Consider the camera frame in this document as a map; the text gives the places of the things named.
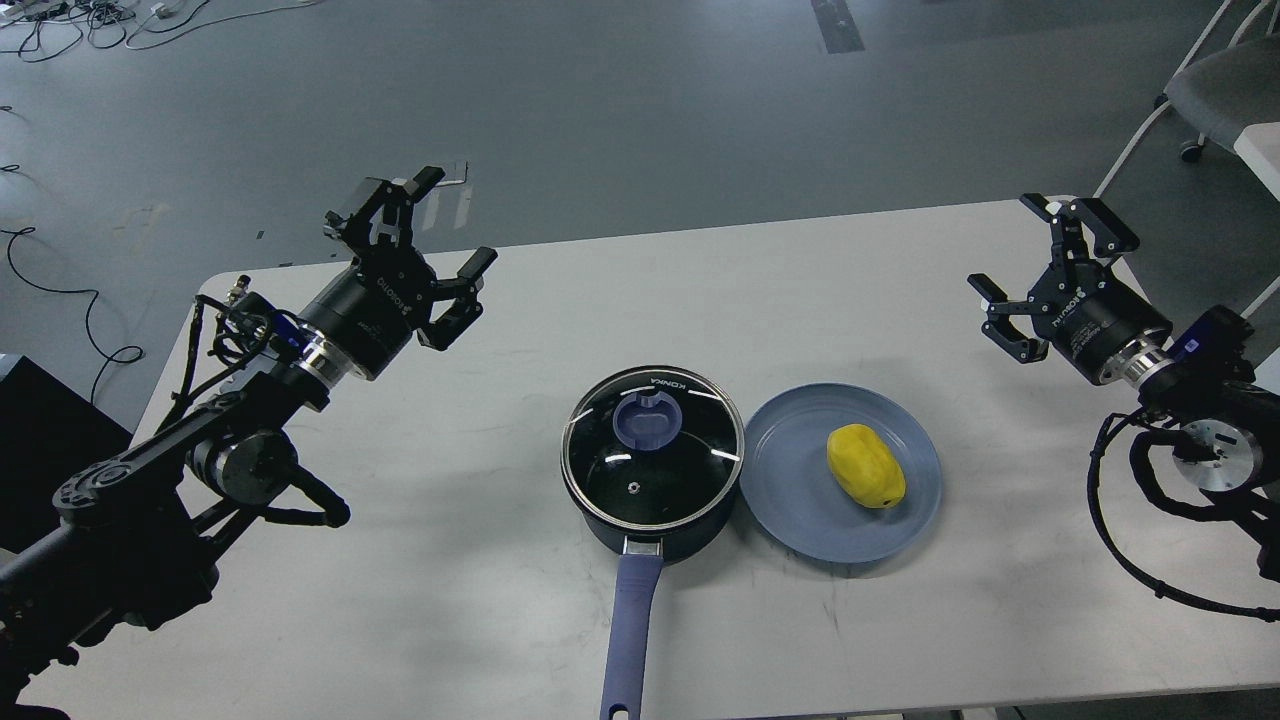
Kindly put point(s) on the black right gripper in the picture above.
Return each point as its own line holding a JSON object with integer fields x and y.
{"x": 1078, "y": 306}

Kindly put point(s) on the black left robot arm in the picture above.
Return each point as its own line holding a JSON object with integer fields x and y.
{"x": 140, "y": 534}

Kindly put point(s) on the glass pot lid blue knob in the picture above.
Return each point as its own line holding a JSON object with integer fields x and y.
{"x": 652, "y": 448}

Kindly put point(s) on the black box at left edge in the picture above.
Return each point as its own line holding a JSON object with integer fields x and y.
{"x": 48, "y": 434}

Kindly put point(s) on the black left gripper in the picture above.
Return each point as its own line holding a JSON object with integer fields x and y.
{"x": 388, "y": 294}

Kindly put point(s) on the blue round plate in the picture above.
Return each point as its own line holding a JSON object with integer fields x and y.
{"x": 796, "y": 499}

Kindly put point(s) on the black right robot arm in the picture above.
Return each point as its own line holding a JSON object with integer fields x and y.
{"x": 1205, "y": 444}

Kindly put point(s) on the grey office chair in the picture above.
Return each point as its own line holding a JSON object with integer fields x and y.
{"x": 1201, "y": 195}

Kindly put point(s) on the dark blue saucepan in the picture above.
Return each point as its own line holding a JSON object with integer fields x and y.
{"x": 641, "y": 559}

